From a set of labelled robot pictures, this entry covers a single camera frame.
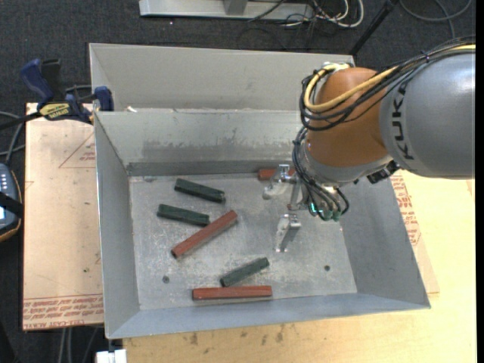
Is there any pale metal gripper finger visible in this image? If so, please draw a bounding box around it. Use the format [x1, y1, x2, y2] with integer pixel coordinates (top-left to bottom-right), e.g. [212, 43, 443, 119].
[274, 213, 290, 252]
[280, 219, 303, 253]

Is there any brown cardboard board, red print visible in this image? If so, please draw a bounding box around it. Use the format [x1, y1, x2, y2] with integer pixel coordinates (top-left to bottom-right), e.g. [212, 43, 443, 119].
[22, 102, 442, 332]

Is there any red-brown flat block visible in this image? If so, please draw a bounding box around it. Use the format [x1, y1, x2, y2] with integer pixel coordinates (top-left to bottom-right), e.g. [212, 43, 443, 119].
[257, 168, 296, 182]
[191, 285, 274, 303]
[170, 209, 239, 261]

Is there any dark green flat block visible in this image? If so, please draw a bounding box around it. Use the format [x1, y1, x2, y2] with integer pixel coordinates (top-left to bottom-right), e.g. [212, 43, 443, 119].
[219, 256, 271, 289]
[173, 178, 227, 205]
[156, 203, 211, 228]

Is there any grey metal bin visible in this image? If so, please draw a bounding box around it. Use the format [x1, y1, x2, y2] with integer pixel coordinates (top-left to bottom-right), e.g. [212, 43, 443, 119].
[88, 42, 432, 340]

